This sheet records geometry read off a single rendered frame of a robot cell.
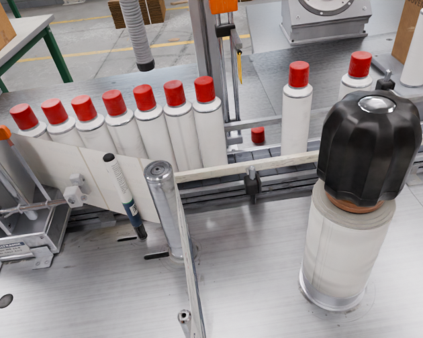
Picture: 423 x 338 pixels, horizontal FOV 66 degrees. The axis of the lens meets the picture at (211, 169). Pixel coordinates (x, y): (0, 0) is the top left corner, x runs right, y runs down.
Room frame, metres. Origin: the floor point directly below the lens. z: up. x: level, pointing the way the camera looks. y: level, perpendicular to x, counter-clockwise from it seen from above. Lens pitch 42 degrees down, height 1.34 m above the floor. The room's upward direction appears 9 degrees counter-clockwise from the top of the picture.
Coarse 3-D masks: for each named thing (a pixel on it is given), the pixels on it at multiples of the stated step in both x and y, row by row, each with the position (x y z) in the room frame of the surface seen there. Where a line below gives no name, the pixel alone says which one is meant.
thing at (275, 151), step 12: (312, 144) 0.53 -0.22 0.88; (228, 156) 0.54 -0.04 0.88; (240, 156) 0.53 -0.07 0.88; (252, 156) 0.53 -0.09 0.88; (264, 156) 0.52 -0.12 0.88; (276, 156) 0.51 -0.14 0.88; (276, 168) 0.48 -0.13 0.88; (288, 168) 0.47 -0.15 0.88; (300, 168) 0.47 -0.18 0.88; (312, 168) 0.46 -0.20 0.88; (204, 180) 0.48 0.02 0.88; (216, 180) 0.47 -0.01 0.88; (228, 180) 0.46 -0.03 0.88; (84, 204) 0.46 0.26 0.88
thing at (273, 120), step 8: (400, 96) 0.54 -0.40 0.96; (408, 96) 0.54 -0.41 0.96; (416, 96) 0.54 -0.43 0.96; (312, 112) 0.54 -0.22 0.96; (320, 112) 0.53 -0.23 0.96; (248, 120) 0.54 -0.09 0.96; (256, 120) 0.54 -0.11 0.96; (264, 120) 0.54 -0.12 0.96; (272, 120) 0.53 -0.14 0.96; (280, 120) 0.53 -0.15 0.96; (224, 128) 0.53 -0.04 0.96; (232, 128) 0.53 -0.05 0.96; (240, 128) 0.53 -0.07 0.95; (248, 128) 0.53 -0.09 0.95
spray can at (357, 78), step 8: (352, 56) 0.50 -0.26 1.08; (360, 56) 0.50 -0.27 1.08; (368, 56) 0.49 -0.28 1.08; (352, 64) 0.50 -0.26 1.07; (360, 64) 0.49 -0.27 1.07; (368, 64) 0.49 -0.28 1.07; (352, 72) 0.50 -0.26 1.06; (360, 72) 0.49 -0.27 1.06; (368, 72) 0.49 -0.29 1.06; (344, 80) 0.50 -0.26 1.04; (352, 80) 0.49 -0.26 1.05; (360, 80) 0.49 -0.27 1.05; (368, 80) 0.49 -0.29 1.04; (344, 88) 0.50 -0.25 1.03; (352, 88) 0.48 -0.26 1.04; (360, 88) 0.48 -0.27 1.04; (368, 88) 0.48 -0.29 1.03
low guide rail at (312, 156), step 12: (288, 156) 0.47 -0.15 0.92; (300, 156) 0.46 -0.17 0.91; (312, 156) 0.46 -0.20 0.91; (204, 168) 0.47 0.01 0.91; (216, 168) 0.47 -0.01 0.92; (228, 168) 0.46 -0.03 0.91; (240, 168) 0.46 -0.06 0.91; (264, 168) 0.46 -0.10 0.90; (180, 180) 0.46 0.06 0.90; (192, 180) 0.46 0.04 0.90
